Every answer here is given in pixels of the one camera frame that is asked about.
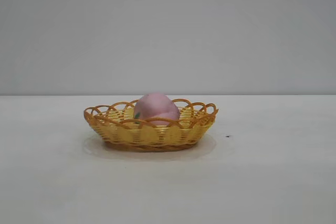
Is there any pink toy peach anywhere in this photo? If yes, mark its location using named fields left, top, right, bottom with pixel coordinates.
left=133, top=92, right=181, bottom=126

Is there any yellow woven wicker basket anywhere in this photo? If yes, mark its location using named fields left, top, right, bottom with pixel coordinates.
left=83, top=98, right=220, bottom=153

